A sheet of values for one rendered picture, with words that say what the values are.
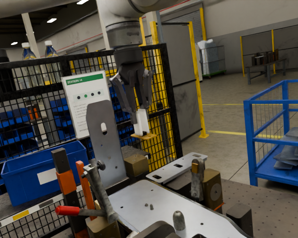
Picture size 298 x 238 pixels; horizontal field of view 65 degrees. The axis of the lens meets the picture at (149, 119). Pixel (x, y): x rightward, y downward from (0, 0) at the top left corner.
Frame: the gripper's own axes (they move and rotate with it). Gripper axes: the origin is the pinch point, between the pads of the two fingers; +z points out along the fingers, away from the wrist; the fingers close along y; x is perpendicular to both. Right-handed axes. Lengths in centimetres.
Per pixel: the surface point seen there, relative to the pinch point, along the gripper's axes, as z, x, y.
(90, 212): 19.2, 1.6, -19.3
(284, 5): -184, 518, 1336
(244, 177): 129, 88, 185
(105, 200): 17.5, 0.5, -15.0
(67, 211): 15.7, 1.4, -24.7
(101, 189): 14.0, 0.5, -15.4
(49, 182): 21.7, 37.9, -20.8
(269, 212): 59, -6, 56
